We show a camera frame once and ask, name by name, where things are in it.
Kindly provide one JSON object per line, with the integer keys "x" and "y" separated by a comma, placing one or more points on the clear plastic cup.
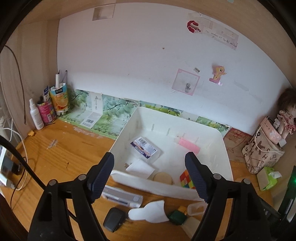
{"x": 196, "y": 209}

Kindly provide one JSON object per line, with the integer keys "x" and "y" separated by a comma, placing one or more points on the pink hair roller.
{"x": 187, "y": 144}

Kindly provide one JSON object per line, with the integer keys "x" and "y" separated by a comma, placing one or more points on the colourful rubiks cube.
{"x": 186, "y": 180}

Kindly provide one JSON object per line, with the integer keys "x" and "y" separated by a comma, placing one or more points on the green perfume bottle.
{"x": 179, "y": 216}

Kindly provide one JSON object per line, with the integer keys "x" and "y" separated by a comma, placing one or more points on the beige white box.
{"x": 190, "y": 226}

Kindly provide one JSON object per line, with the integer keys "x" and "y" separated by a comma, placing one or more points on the black plug charger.
{"x": 114, "y": 219}

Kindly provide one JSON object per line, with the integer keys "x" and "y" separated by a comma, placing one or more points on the pony sticker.
{"x": 218, "y": 72}

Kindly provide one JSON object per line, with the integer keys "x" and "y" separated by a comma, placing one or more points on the pink square sticker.
{"x": 185, "y": 82}

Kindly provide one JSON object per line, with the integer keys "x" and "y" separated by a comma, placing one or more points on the printed canvas bag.
{"x": 260, "y": 152}

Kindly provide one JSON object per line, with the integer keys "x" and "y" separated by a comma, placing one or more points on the white spray bottle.
{"x": 36, "y": 116}

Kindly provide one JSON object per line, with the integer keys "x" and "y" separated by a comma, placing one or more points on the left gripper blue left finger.
{"x": 98, "y": 176}

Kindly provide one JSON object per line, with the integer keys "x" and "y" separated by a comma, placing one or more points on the green tissue pack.
{"x": 267, "y": 178}

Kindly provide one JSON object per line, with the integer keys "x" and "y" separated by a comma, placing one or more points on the white power strip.
{"x": 8, "y": 167}

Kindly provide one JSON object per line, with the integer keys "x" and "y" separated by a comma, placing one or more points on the white power adapter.
{"x": 140, "y": 169}

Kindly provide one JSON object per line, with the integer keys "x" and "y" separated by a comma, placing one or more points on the white angled plastic block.
{"x": 153, "y": 212}

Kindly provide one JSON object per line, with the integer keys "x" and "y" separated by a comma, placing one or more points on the clear plastic toothpick box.
{"x": 144, "y": 149}

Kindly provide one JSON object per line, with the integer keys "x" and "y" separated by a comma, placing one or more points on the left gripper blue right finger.
{"x": 201, "y": 176}

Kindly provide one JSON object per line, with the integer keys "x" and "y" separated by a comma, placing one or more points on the pink cylindrical can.
{"x": 47, "y": 111}

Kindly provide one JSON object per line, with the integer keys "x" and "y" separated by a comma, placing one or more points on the white plastic storage bin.
{"x": 162, "y": 131}

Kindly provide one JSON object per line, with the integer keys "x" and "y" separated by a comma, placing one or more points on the pink pencil case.
{"x": 270, "y": 132}

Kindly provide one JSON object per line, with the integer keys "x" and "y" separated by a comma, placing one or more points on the rag doll brown hair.
{"x": 286, "y": 115}

